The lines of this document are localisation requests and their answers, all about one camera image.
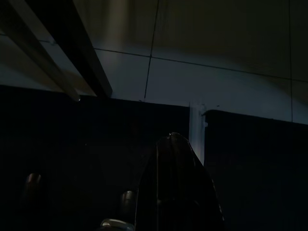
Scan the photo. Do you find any dark round knob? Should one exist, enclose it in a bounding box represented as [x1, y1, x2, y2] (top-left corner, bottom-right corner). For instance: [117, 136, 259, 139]
[25, 172, 42, 191]
[119, 190, 136, 205]

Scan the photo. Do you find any shiny silver round part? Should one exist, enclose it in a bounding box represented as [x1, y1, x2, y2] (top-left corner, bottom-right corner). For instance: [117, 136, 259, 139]
[99, 218, 135, 231]

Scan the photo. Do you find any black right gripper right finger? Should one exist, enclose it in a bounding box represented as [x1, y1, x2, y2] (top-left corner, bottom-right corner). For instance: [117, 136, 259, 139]
[171, 132, 226, 231]

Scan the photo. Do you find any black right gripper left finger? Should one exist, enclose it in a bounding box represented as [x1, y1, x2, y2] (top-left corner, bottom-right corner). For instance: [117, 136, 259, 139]
[134, 132, 174, 231]

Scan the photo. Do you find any black furniture panel rounded corner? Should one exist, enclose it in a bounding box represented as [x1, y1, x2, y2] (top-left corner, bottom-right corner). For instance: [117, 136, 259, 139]
[203, 109, 308, 231]

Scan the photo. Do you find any wide black furniture panel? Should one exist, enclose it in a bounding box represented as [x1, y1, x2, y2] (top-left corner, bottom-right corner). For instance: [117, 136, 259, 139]
[0, 84, 191, 231]

